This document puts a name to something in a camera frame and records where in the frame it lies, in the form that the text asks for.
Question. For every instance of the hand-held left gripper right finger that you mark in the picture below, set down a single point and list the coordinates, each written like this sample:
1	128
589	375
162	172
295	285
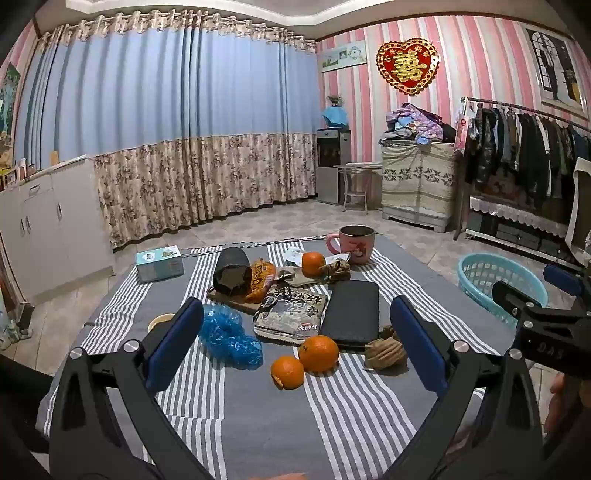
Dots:
418	341

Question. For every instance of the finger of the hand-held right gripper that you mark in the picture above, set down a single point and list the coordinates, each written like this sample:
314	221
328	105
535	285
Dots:
561	277
512	297

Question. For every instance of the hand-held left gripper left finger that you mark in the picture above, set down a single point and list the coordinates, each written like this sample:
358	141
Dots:
175	341

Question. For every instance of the teal plastic basket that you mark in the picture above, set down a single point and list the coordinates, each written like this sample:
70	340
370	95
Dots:
480	277

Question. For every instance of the black cylinder bottle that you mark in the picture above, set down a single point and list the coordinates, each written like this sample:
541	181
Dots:
231	272

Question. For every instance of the orange snack packet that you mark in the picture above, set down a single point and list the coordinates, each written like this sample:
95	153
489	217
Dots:
258	279

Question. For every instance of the beige cloth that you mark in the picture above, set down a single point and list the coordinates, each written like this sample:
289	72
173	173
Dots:
300	279

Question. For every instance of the person's right hand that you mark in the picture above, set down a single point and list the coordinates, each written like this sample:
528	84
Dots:
556	401

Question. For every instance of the small paper cup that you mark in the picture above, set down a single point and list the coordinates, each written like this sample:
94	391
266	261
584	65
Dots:
159	321

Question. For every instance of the brown twine ball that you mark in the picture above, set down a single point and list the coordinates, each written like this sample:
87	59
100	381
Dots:
383	353

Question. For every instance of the blue plastic bag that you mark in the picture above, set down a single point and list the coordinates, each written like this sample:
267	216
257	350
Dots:
226	337

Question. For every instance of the brown cardboard piece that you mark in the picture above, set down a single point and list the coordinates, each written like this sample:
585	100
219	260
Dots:
226	301

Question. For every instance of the black rectangular case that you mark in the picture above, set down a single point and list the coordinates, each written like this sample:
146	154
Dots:
351	314

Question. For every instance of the teal tissue box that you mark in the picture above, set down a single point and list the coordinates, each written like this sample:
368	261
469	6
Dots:
159	265

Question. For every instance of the white lace cloth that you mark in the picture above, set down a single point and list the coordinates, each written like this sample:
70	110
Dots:
517	212

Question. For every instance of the orange fruit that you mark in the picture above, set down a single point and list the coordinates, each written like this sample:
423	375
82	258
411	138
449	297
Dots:
318	353
313	264
287	371

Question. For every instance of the grey white striped tablecloth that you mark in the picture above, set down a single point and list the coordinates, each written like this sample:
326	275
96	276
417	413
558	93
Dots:
258	415

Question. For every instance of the pink metal mug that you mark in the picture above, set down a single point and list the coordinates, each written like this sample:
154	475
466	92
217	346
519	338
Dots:
358	247

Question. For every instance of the patterned snack bag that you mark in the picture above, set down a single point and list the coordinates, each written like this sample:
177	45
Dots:
291	318

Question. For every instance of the row of hanging clothes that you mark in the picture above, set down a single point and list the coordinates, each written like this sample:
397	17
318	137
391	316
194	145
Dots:
521	147

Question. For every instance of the white printed wrapper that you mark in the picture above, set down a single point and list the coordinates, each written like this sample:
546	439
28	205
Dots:
292	254

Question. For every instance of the beige fabric wardrobe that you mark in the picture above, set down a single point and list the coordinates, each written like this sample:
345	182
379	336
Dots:
415	184

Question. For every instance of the white cabinet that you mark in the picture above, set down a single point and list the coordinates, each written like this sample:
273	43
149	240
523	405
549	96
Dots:
55	221

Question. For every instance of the metal clothes rack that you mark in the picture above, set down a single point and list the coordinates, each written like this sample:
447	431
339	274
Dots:
521	107

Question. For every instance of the pink white hanging garment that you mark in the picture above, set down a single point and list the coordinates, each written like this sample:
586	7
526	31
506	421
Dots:
463	129

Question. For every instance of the small round stool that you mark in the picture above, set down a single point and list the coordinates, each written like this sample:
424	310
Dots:
358	168

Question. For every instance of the grey water dispenser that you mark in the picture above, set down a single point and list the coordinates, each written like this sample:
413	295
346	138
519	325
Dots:
330	170

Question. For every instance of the pile of clothes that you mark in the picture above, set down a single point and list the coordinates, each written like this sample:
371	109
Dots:
415	124

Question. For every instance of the picture frames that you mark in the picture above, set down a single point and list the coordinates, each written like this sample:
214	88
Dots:
14	174

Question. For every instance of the blue bottle cover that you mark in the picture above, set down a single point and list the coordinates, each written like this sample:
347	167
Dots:
335	117

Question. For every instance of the blue floral curtain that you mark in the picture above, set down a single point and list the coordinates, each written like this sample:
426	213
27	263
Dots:
161	92

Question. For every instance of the small potted plant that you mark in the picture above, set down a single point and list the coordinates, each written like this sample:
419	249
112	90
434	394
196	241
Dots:
334	100

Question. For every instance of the red heart wall decoration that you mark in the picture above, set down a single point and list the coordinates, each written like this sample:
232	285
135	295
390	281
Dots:
408	64

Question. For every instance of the green wall poster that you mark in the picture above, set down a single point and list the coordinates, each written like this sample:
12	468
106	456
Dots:
8	106

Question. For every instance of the long wall picture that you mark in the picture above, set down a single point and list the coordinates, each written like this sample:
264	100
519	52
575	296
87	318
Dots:
344	56

